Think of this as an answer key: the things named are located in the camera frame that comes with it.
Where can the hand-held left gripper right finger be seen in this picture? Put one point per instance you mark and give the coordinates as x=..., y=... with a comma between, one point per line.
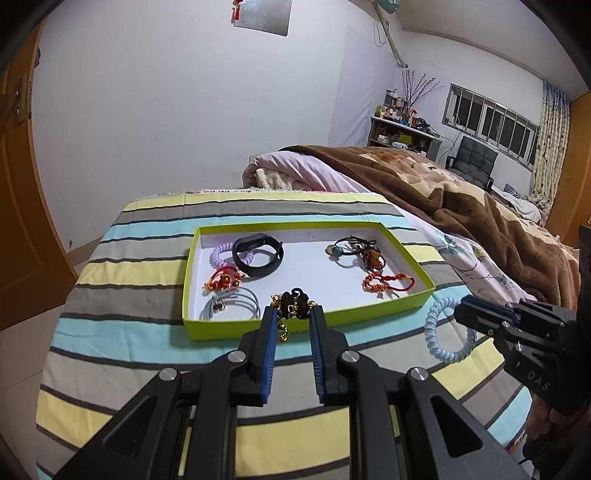
x=318, y=357

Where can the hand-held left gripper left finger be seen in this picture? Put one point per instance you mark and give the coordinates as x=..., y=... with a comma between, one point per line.
x=270, y=357

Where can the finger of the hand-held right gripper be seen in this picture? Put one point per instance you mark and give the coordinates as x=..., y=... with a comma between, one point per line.
x=478, y=321
x=489, y=307

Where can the green shallow cardboard box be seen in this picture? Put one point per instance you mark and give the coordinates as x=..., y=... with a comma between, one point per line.
x=314, y=281

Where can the black wristband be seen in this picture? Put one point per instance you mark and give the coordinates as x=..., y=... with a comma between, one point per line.
x=251, y=243

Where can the person's right hand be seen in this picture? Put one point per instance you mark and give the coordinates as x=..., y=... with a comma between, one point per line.
x=549, y=422

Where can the floral pink bedsheet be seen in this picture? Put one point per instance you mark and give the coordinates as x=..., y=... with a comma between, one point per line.
x=466, y=263

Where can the grey white cloth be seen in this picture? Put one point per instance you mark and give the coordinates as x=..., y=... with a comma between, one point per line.
x=521, y=203

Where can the brown fleece blanket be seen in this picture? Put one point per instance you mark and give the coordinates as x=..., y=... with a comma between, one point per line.
x=438, y=194

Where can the black padded chair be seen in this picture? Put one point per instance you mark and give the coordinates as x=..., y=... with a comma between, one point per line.
x=475, y=159

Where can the orange wooden wardrobe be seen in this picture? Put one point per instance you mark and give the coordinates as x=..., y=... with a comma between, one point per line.
x=577, y=175

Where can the patterned curtain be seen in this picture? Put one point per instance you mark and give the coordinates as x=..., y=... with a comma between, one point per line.
x=549, y=152

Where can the barred window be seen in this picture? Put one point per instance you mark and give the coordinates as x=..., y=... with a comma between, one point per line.
x=494, y=124

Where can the pink quilt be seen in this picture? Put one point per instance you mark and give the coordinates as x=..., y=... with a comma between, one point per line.
x=300, y=173

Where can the white shelf unit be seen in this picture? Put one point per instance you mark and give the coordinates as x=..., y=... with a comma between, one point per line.
x=397, y=138

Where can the clutter of bottles on shelf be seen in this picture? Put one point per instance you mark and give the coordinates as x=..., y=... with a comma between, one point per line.
x=401, y=110

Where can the decorative flower branches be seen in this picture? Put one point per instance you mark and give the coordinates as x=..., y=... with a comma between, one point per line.
x=418, y=90

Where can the wooden door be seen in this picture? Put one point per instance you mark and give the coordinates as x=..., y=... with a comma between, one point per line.
x=23, y=207

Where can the air conditioner with patterned cover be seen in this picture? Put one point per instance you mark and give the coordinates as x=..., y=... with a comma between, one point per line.
x=387, y=4

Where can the red hanging ornament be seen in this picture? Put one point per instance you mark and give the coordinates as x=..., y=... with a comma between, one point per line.
x=236, y=9

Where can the wall pipe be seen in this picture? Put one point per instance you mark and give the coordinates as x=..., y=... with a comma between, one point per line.
x=392, y=39

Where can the silver wall panel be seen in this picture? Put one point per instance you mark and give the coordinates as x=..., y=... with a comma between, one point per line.
x=263, y=16

